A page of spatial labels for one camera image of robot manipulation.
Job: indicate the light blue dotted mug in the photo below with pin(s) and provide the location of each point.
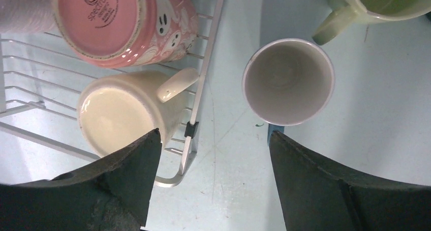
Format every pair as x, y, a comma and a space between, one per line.
287, 82

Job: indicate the white wire dish rack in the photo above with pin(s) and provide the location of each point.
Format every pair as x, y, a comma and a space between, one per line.
53, 99

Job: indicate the cream mug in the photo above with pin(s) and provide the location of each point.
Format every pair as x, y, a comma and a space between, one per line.
116, 110

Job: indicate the light green mug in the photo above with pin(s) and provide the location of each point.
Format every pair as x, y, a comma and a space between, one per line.
346, 12

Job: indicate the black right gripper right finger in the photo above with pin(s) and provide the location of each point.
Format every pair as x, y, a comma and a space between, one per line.
318, 193

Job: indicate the pink ghost pattern mug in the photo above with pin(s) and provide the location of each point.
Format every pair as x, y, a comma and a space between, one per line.
121, 33

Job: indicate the lilac mug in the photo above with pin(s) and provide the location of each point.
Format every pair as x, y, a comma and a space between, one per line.
26, 16

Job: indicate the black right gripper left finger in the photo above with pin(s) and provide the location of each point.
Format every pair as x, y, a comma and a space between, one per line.
112, 193

